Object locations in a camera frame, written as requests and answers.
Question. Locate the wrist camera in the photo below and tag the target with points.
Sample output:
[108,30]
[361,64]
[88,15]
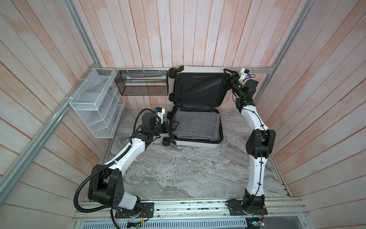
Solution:
[159,111]
[244,74]

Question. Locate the white and black suitcase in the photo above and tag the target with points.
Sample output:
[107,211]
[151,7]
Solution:
[197,89]

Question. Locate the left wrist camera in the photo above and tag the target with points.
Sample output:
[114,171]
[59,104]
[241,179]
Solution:
[159,111]

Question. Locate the green circuit board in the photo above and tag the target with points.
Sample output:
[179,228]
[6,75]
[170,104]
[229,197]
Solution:
[255,223]

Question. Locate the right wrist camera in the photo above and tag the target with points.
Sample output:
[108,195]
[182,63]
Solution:
[244,74]

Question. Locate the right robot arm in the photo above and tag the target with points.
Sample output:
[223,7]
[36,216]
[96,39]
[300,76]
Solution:
[259,145]

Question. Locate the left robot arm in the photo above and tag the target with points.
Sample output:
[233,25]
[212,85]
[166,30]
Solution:
[106,181]

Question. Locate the grey towel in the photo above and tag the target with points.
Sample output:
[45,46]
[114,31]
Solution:
[197,125]

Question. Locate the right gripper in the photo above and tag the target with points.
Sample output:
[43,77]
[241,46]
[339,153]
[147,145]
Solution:
[234,80]

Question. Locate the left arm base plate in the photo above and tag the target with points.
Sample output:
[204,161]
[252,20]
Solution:
[141,210]

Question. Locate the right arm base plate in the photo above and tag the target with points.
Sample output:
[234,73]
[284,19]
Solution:
[246,207]

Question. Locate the white wire mesh rack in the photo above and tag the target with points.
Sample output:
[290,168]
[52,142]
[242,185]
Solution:
[98,104]

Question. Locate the aluminium front rail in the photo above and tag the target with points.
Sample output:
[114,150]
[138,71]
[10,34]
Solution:
[217,208]

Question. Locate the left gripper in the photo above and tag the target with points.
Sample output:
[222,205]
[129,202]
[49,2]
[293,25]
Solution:
[167,130]

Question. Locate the black mesh wall basket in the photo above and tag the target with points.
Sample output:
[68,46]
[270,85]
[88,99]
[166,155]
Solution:
[142,82]

